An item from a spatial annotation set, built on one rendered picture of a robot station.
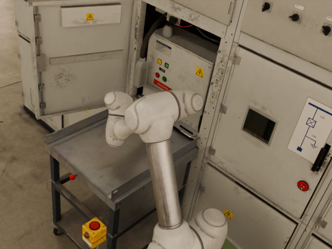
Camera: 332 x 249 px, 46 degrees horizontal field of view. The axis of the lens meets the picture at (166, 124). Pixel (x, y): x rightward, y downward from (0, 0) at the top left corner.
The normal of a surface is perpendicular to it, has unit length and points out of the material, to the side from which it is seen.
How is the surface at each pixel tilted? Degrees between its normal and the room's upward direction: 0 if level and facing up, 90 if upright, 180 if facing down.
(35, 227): 0
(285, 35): 90
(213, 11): 90
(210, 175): 90
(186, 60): 90
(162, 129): 68
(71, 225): 0
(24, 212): 0
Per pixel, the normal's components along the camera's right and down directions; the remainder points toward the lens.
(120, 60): 0.48, 0.57
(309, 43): -0.67, 0.36
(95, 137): 0.14, -0.80
